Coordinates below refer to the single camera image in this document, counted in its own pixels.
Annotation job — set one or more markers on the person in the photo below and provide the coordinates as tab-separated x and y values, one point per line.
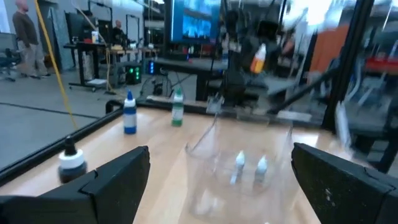
118	32
26	31

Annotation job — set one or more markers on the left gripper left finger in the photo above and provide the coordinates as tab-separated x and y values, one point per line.
109	193

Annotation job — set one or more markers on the black computer tower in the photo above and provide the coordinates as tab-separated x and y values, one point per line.
133	73

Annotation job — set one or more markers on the large green dye bottle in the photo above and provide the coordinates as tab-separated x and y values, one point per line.
177	115

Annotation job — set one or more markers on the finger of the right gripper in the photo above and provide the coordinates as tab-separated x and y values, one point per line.
248	49
274	51

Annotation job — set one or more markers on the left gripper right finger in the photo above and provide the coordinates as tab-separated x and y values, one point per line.
342	193

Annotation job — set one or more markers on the grey office chair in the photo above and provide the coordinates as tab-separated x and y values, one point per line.
7	59

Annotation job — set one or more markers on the black floor fan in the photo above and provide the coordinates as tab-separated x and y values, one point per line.
157	87

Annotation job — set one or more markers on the white metal bar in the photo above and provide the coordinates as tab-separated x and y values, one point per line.
342	124

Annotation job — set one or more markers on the black desk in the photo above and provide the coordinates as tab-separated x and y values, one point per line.
87	46

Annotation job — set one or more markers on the small yellow dye bottle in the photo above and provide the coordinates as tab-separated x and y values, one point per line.
257	63

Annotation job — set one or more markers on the clear plastic bin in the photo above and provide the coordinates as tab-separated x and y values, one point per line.
217	199

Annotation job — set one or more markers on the small purple dye bottle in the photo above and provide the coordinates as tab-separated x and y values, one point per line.
260	171

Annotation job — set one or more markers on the large blue screen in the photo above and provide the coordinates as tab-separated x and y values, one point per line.
196	21

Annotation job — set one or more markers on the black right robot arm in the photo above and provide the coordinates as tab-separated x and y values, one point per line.
233	84

